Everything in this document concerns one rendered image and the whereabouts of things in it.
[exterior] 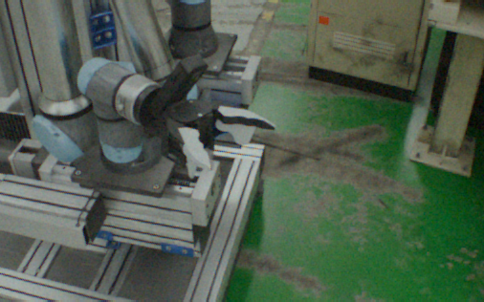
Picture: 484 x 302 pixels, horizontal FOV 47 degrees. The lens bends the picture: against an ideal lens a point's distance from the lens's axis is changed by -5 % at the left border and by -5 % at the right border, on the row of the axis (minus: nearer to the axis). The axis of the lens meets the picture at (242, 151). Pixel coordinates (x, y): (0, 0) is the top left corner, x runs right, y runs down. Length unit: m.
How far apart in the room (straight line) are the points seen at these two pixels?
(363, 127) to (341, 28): 0.47
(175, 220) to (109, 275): 0.44
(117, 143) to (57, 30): 0.23
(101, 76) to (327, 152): 1.62
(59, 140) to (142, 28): 0.27
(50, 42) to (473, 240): 1.71
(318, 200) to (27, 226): 1.22
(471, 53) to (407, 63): 0.52
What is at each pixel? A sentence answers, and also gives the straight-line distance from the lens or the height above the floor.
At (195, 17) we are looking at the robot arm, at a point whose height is 0.85.
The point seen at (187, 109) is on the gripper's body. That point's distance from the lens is 0.88.
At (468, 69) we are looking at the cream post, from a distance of 2.30.
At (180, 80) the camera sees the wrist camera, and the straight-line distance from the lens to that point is 0.85.
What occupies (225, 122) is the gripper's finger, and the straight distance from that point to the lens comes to 0.89.
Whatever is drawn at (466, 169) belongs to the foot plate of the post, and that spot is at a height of 0.02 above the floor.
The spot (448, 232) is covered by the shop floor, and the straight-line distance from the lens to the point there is 2.26.
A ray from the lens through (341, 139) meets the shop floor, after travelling 2.55.
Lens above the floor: 1.60
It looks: 41 degrees down
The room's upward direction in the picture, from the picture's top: straight up
